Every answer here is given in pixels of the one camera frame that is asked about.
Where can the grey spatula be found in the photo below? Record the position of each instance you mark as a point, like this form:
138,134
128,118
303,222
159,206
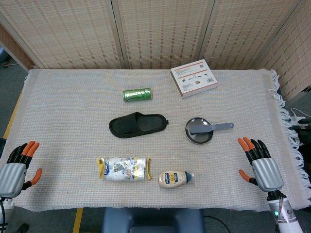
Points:
210,127

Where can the round metal plate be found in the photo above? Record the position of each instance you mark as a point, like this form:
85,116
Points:
198,136

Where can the white power strip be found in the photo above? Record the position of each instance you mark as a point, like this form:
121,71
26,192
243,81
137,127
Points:
297,117

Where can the white cardboard box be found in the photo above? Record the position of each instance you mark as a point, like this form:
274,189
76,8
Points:
193,78

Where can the green drink can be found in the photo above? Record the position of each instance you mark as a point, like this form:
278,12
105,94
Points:
137,94

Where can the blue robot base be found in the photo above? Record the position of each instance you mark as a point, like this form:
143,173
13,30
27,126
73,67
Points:
153,221

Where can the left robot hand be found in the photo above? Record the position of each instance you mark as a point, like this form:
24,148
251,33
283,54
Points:
12,172

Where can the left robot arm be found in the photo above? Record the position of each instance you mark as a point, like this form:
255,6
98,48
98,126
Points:
4,211

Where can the beige woven table cloth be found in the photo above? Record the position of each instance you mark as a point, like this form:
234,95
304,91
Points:
155,138

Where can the woven folding screen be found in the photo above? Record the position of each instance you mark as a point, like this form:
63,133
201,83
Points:
155,34

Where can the white yellow snack bag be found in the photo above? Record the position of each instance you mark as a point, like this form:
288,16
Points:
124,168

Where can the black slipper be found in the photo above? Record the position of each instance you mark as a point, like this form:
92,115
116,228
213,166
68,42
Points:
137,125

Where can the mayonnaise squeeze bottle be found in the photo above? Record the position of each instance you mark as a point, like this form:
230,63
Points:
173,179

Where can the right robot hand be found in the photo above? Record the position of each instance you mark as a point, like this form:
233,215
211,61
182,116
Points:
266,171

